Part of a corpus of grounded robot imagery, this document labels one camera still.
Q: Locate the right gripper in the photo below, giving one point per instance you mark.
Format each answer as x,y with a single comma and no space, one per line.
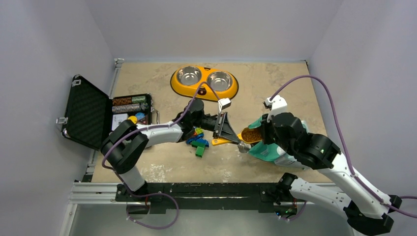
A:
265,125

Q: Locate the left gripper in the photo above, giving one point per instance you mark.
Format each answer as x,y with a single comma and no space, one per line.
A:
224,129

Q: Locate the green dog food bag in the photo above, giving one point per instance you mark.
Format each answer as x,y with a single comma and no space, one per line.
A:
269,153

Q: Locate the yellow plastic scoop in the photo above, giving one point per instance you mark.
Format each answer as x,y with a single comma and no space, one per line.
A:
247,135

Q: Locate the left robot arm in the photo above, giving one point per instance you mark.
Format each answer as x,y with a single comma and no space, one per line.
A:
123,147

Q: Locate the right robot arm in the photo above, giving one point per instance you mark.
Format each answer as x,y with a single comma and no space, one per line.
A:
365,208

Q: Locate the yellow double pet bowl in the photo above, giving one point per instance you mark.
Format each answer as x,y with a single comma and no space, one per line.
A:
208,83

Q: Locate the blue toy brick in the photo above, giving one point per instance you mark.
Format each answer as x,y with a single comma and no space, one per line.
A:
203,141

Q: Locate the orange blue toy truck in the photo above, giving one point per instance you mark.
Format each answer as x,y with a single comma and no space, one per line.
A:
198,134

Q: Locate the green toy brick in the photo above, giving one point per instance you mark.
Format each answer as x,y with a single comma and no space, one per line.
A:
200,148

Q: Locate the black poker chip case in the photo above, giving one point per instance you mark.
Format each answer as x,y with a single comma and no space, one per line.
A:
91,115

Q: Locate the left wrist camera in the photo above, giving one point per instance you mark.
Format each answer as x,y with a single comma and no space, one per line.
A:
223,104

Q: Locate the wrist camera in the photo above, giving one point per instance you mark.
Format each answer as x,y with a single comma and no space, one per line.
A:
223,104
276,106

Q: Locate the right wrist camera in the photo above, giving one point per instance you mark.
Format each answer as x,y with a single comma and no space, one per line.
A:
276,106

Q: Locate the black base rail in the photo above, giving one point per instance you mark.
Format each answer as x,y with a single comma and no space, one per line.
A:
262,197

